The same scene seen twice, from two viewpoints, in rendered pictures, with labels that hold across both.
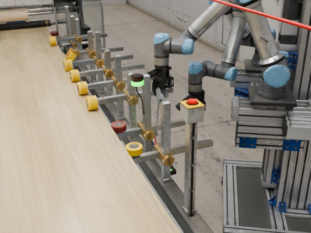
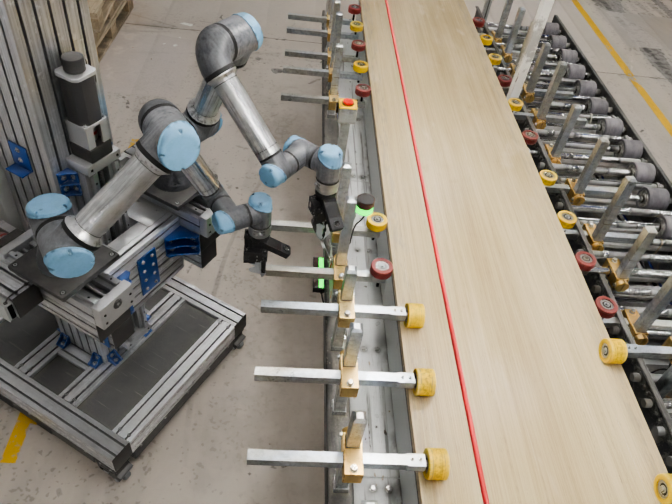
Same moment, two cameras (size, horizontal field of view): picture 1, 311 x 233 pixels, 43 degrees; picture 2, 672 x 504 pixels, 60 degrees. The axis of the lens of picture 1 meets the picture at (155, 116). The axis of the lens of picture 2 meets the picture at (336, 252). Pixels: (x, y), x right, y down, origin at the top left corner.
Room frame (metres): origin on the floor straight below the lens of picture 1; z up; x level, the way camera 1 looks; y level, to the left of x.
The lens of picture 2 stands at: (3.31, 0.37, 2.39)
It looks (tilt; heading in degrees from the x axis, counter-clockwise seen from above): 44 degrees down; 194
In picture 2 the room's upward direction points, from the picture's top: 9 degrees clockwise
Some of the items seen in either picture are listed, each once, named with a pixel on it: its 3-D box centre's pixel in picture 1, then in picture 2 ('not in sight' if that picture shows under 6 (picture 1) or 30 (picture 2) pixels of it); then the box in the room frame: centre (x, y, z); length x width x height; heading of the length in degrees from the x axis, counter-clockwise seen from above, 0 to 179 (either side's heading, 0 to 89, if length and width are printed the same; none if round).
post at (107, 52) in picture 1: (109, 83); (347, 459); (2.54, 0.31, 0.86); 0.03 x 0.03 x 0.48; 21
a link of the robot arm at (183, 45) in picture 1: (182, 45); (299, 154); (1.88, -0.14, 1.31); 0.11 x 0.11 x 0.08; 76
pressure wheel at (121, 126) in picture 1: (119, 132); (379, 275); (1.83, 0.19, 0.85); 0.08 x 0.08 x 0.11
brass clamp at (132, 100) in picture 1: (130, 97); (345, 306); (2.10, 0.14, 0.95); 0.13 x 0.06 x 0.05; 21
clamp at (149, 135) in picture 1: (145, 131); (340, 271); (1.86, 0.05, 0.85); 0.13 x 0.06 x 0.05; 21
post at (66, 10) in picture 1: (68, 30); not in sight; (3.94, 0.86, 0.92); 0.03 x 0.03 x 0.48; 21
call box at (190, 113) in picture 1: (191, 112); (346, 111); (1.37, -0.14, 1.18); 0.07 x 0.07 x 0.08; 21
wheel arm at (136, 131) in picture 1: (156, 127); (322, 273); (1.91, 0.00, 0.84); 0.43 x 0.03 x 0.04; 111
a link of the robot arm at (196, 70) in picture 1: (195, 72); (259, 210); (1.99, -0.22, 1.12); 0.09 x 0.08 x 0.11; 142
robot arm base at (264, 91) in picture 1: (272, 85); (172, 167); (1.88, -0.60, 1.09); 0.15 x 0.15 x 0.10
